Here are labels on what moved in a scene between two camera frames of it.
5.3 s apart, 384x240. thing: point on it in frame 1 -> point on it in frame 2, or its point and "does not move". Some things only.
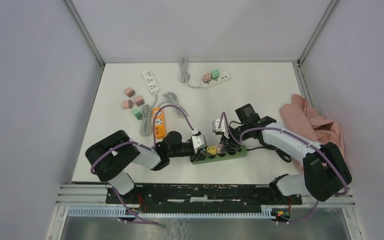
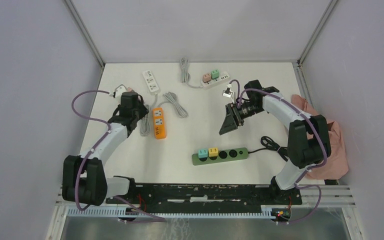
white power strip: [151, 82] does not move
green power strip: [228, 154] does not move
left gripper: [199, 154] -> [143, 110]
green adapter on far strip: [215, 74] does not move
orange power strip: [160, 122] does not move
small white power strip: [198, 141] -> [114, 95]
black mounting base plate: [203, 195] does not move
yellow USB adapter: [211, 150] does not move
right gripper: [229, 142] -> [232, 121]
